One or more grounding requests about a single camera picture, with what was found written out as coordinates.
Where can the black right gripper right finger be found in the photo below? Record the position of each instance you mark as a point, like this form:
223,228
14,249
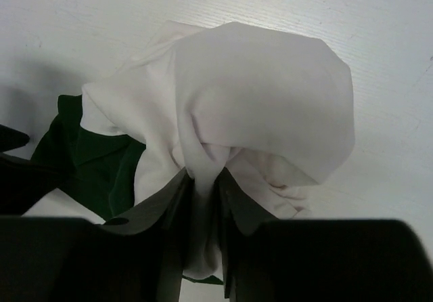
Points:
244,274

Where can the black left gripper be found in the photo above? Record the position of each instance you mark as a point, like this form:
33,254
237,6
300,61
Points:
25,182

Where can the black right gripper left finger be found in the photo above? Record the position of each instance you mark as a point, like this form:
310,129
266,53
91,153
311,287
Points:
153,243

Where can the white green Charlie Brown shirt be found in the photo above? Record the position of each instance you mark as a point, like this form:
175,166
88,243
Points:
273,108

